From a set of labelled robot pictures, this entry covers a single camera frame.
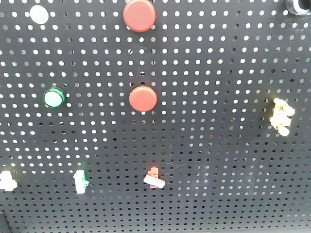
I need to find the black-silver rotary knob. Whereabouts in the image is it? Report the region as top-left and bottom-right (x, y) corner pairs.
(286, 0), (311, 16)

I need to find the lower red mushroom button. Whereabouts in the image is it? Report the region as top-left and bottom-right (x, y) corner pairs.
(129, 86), (157, 112)

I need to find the red mushroom button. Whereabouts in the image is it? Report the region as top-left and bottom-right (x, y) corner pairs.
(123, 0), (156, 33)
(129, 86), (157, 112)

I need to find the black perforated pegboard panel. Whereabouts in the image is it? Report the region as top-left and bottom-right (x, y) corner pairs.
(0, 0), (311, 233)

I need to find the upper red mushroom button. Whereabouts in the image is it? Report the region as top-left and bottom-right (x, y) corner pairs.
(123, 0), (156, 33)

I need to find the green round push button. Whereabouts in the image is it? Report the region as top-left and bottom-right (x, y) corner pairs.
(43, 87), (66, 108)

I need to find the red-white rotary knob switch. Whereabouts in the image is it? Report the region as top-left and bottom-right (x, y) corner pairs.
(143, 167), (165, 189)

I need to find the green-white rotary knob switch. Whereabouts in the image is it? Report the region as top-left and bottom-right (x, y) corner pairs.
(73, 170), (89, 194)

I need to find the yellow toggle switch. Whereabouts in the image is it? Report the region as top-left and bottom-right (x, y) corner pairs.
(269, 98), (295, 136)

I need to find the yellow-white rotary knob switch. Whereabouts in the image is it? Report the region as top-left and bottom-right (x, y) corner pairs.
(0, 171), (17, 192)

